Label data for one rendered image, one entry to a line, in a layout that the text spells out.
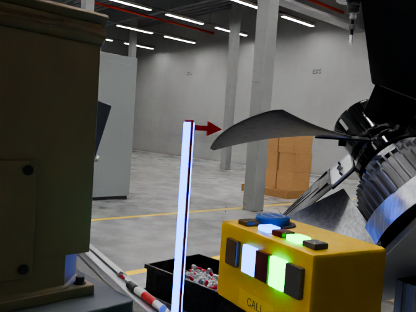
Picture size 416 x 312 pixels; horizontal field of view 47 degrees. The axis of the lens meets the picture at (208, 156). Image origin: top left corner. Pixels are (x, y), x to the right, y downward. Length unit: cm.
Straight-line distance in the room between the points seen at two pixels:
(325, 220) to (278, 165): 851
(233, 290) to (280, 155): 883
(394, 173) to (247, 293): 44
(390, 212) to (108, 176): 681
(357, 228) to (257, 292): 43
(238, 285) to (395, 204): 39
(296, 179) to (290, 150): 56
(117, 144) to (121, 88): 87
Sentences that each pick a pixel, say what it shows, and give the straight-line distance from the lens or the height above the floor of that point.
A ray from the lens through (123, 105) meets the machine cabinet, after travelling 758.
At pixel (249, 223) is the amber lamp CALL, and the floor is 108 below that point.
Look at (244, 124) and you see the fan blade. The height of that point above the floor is 119.
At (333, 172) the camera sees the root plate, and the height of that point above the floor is 110.
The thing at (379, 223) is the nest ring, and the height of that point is 104.
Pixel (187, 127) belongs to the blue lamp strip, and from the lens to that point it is 77.
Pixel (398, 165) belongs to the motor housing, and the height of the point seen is 114.
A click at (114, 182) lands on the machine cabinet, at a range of 759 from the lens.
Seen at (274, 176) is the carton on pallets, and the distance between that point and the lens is 941.
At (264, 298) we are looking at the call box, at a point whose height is 101.
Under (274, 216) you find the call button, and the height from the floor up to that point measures 108.
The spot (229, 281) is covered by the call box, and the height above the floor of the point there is 101.
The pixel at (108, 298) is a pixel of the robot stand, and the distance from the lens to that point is 51.
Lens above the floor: 118
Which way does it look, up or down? 3 degrees down
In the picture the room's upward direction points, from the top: 4 degrees clockwise
